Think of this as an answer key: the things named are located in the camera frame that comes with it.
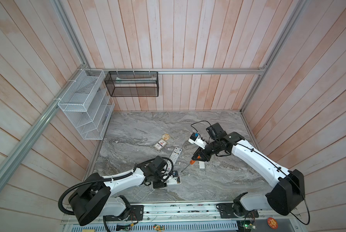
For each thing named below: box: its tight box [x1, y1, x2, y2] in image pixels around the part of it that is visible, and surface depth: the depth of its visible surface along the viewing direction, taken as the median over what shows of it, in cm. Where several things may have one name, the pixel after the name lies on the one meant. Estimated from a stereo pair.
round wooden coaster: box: [161, 133, 171, 141], surface depth 106 cm
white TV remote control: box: [167, 146, 183, 171], surface depth 95 cm
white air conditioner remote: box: [166, 174, 182, 186], surface depth 84 cm
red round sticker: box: [266, 217, 279, 230], surface depth 72 cm
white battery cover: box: [198, 160, 206, 169], surface depth 92 cm
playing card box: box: [153, 138, 168, 152], surface depth 100 cm
